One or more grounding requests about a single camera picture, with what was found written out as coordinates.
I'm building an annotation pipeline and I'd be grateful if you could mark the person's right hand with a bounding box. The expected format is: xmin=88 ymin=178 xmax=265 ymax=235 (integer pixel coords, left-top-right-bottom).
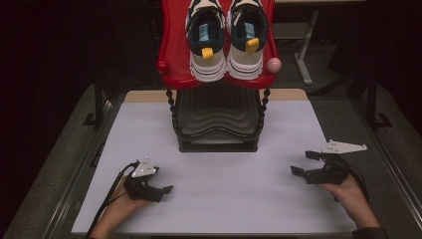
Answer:
xmin=316 ymin=172 xmax=370 ymax=218

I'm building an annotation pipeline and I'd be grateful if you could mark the cream and navy sneaker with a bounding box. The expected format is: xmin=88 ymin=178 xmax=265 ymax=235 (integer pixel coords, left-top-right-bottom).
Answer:
xmin=184 ymin=0 xmax=228 ymax=83
xmin=226 ymin=0 xmax=271 ymax=81

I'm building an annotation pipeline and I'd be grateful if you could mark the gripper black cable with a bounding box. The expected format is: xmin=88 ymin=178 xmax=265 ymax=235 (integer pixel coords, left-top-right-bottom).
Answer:
xmin=344 ymin=164 xmax=371 ymax=205
xmin=86 ymin=160 xmax=141 ymax=239

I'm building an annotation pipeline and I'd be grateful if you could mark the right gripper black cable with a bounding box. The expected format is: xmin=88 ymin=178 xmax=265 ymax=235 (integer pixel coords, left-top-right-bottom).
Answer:
xmin=344 ymin=164 xmax=371 ymax=205

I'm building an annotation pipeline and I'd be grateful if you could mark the pale grey table mat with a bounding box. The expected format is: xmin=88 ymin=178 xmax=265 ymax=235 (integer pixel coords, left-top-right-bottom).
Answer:
xmin=71 ymin=99 xmax=356 ymax=236

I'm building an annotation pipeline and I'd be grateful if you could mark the red and black shoe rack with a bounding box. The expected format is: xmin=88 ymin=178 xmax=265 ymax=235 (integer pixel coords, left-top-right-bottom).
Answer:
xmin=156 ymin=0 xmax=283 ymax=153

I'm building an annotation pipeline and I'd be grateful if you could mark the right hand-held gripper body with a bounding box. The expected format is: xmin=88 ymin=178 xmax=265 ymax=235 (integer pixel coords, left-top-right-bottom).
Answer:
xmin=304 ymin=138 xmax=368 ymax=186

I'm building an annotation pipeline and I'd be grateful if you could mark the black metal stand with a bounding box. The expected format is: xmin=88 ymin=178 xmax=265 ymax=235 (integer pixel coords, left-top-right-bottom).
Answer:
xmin=363 ymin=71 xmax=393 ymax=131
xmin=82 ymin=74 xmax=107 ymax=131

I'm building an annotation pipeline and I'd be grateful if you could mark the aluminium frame rail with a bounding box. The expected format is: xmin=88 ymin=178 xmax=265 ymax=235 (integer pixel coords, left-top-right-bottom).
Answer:
xmin=350 ymin=98 xmax=422 ymax=222
xmin=41 ymin=99 xmax=115 ymax=239

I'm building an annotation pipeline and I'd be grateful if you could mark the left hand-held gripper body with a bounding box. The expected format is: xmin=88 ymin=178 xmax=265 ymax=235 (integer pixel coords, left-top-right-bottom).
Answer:
xmin=122 ymin=156 xmax=164 ymax=203

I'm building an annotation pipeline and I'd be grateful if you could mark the white desk with metal leg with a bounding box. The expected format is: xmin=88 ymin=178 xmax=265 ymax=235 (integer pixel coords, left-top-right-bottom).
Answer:
xmin=274 ymin=0 xmax=367 ymax=87

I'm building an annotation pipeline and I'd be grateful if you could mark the person's left hand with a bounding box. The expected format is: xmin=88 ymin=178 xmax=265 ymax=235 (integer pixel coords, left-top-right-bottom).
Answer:
xmin=112 ymin=174 xmax=151 ymax=215

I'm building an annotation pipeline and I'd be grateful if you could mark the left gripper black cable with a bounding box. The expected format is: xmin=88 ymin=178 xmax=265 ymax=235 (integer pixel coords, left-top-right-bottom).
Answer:
xmin=86 ymin=160 xmax=141 ymax=239

